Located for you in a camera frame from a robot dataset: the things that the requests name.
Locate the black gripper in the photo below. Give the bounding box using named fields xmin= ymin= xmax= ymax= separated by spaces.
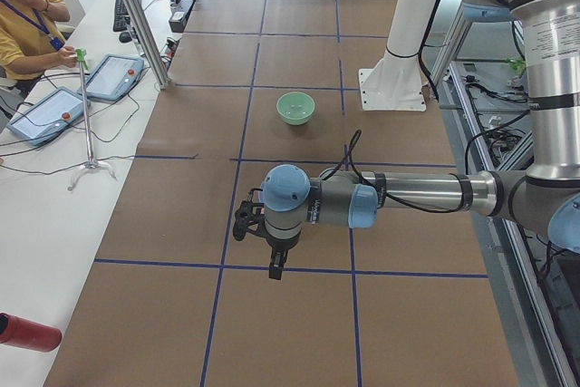
xmin=266 ymin=233 xmax=300 ymax=280

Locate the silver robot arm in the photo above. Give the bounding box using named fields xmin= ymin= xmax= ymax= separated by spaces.
xmin=258 ymin=0 xmax=579 ymax=279

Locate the green ceramic bowl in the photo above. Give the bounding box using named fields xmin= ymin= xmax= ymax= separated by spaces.
xmin=276 ymin=92 xmax=316 ymax=126

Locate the brown paper table cover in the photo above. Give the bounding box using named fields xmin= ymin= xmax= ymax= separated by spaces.
xmin=46 ymin=0 xmax=518 ymax=386

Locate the far teach pendant tablet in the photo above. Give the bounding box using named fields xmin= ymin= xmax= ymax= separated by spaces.
xmin=85 ymin=54 xmax=144 ymax=102

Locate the teach pendant tablet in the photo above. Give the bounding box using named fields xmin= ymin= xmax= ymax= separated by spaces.
xmin=85 ymin=54 xmax=144 ymax=102
xmin=6 ymin=87 xmax=84 ymax=146

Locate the near teach pendant tablet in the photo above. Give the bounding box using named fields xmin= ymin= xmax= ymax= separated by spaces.
xmin=6 ymin=87 xmax=84 ymax=146

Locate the red cylinder bottle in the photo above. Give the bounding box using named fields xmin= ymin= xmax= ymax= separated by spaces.
xmin=1 ymin=313 xmax=63 ymax=353

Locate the black computer mouse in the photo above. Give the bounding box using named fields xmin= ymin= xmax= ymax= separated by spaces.
xmin=118 ymin=32 xmax=132 ymax=44

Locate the chrome stand with green clip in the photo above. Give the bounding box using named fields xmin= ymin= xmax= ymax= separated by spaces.
xmin=67 ymin=49 xmax=117 ymax=192

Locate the black keyboard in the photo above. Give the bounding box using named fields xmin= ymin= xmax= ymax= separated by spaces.
xmin=112 ymin=0 xmax=131 ymax=33

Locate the seated person in yellow shirt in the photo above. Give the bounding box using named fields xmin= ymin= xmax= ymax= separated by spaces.
xmin=1 ymin=0 xmax=77 ymax=81

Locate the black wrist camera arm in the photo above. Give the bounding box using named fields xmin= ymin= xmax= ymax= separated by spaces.
xmin=232 ymin=188 xmax=266 ymax=241

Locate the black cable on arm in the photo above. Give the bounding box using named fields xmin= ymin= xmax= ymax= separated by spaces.
xmin=324 ymin=129 xmax=468 ymax=214

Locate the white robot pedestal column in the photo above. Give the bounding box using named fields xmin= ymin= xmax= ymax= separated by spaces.
xmin=359 ymin=0 xmax=437 ymax=111

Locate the aluminium frame post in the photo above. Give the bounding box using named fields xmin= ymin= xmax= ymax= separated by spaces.
xmin=123 ymin=0 xmax=170 ymax=90

